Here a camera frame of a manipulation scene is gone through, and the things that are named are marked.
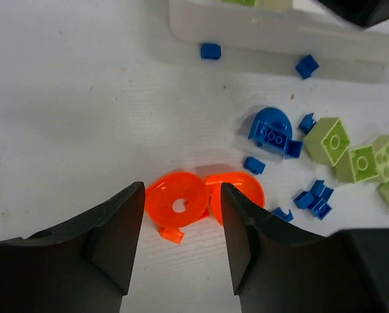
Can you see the small blue lego brick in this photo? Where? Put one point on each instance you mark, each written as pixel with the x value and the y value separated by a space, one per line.
pixel 304 200
pixel 286 216
pixel 210 51
pixel 254 165
pixel 306 67
pixel 321 208
pixel 320 190
pixel 307 123

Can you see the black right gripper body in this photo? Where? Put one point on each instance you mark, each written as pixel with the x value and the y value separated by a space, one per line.
pixel 362 13

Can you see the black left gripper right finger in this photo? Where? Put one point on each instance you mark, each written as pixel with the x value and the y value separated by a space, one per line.
pixel 278 267

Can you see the orange dish lego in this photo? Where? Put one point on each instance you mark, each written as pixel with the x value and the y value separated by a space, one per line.
pixel 244 182
pixel 177 200

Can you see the small orange lego brick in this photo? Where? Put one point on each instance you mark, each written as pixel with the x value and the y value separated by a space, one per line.
pixel 173 235

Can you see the white sorting tray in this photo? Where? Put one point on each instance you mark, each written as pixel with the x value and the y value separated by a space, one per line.
pixel 306 28

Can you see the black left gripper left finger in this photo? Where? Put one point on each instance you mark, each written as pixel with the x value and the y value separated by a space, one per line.
pixel 81 265

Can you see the light green lego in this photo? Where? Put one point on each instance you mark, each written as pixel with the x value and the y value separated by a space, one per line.
pixel 248 3

